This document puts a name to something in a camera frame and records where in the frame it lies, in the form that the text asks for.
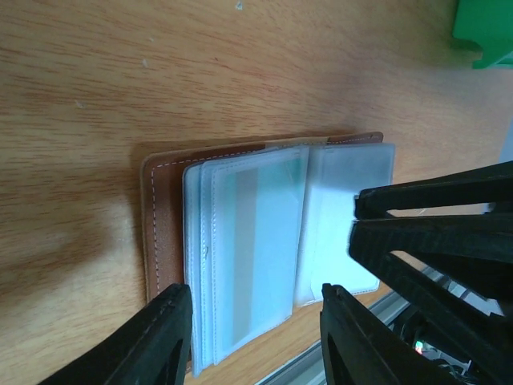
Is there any aluminium front rail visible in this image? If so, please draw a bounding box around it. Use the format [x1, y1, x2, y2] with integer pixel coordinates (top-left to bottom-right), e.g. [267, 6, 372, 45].
[260, 292, 410, 384]

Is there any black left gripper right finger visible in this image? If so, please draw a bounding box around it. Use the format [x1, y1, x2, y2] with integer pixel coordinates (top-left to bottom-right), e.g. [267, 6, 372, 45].
[320, 284, 458, 385]

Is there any brown leather card holder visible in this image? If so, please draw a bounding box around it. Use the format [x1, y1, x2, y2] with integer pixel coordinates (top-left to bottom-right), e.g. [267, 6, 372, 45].
[141, 133, 395, 375]

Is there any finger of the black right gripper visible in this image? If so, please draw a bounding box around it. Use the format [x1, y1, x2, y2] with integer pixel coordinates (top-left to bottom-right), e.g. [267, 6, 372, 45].
[349, 218, 512, 377]
[354, 161, 512, 220]

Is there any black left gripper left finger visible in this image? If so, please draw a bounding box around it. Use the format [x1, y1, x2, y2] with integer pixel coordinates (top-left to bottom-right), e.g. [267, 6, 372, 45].
[42, 284, 192, 384]

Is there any green bin with red cards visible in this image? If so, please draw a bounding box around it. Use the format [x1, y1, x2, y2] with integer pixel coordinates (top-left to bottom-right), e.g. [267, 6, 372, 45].
[452, 0, 512, 70]

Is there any right controller board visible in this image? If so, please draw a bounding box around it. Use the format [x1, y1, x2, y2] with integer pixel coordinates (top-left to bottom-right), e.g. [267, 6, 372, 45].
[408, 312, 482, 378]

